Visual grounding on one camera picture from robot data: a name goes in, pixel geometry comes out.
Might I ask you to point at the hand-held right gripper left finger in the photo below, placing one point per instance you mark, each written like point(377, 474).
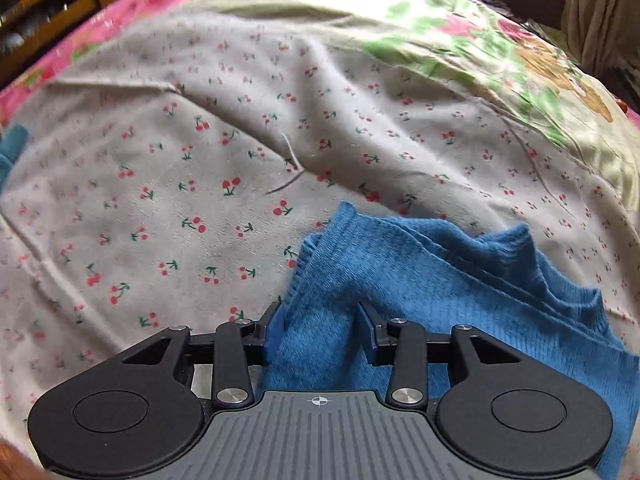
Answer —
point(274, 335)

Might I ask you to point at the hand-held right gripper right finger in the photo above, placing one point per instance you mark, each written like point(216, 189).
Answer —
point(370, 332)

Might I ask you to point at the blue striped knit sweater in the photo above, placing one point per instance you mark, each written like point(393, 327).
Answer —
point(450, 270)

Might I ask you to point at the cherry print bedsheet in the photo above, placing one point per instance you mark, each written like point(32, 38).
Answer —
point(200, 160)

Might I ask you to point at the floral printed quilt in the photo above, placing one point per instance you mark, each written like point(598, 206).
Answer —
point(450, 25)

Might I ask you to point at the teal cloth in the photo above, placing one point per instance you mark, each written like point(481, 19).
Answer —
point(12, 147)

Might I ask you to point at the beige curtain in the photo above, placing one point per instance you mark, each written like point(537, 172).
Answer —
point(600, 15)

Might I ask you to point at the wooden cabinet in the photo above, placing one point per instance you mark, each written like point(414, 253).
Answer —
point(55, 5)

